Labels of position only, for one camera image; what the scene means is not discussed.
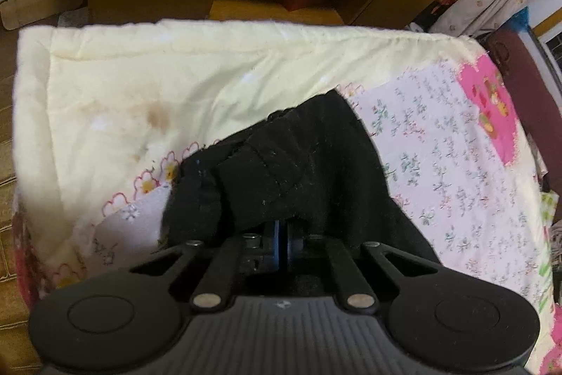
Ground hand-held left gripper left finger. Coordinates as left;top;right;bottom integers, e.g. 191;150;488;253
129;221;282;312

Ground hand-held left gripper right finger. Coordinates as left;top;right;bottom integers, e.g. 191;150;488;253
281;221;442;311

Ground black pants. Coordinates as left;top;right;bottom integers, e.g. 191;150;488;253
159;89;442;270

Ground floral patchwork quilt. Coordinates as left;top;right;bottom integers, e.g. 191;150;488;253
11;19;562;375

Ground red box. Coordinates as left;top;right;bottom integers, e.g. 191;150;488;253
279;0;328;13

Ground green checked cloth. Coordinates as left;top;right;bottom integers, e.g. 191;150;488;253
540;189;562;227

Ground maroon headboard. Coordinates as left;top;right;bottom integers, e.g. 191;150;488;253
483;28;562;182

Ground blue plastic bag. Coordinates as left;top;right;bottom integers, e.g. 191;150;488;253
505;6;534;33

